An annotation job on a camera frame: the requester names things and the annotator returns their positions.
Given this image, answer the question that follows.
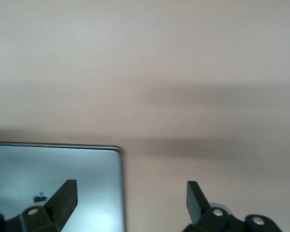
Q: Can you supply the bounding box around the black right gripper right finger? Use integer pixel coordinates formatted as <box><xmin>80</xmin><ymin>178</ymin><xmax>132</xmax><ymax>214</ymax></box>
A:
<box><xmin>183</xmin><ymin>181</ymin><xmax>282</xmax><ymax>232</ymax></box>

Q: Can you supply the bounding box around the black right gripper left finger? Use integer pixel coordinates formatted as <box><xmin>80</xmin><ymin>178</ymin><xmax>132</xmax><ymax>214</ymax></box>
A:
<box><xmin>0</xmin><ymin>179</ymin><xmax>78</xmax><ymax>232</ymax></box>

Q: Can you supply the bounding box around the grey laptop with black keyboard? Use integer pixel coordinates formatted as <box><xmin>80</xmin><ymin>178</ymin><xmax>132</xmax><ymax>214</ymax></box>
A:
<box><xmin>0</xmin><ymin>141</ymin><xmax>127</xmax><ymax>232</ymax></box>

